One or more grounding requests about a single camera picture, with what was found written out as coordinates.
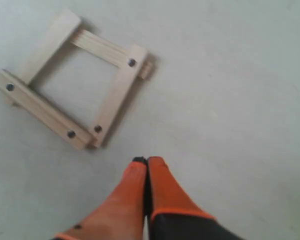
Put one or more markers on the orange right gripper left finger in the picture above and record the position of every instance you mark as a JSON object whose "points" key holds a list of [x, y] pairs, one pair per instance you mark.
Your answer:
{"points": [[121, 216]]}

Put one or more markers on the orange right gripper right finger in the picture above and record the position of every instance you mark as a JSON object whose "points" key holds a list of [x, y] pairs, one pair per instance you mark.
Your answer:
{"points": [[174, 216]]}

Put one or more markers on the horizontal wooden stick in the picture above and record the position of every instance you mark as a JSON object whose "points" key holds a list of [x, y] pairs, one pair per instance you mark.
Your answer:
{"points": [[102, 48]]}

